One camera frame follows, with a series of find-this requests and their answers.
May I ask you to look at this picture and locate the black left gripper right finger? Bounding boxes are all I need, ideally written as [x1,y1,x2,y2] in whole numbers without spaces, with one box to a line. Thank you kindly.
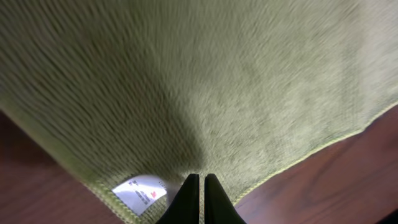
[204,174,246,224]

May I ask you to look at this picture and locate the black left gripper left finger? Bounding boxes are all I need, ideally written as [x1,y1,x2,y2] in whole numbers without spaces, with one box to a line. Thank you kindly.
[156,174,200,224]

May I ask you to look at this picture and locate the light green microfiber cloth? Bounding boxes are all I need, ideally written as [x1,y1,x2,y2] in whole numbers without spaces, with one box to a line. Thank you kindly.
[1,0,397,223]

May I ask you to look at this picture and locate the white cloth care label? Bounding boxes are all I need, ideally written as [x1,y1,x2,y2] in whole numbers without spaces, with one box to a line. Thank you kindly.
[112,175,167,216]

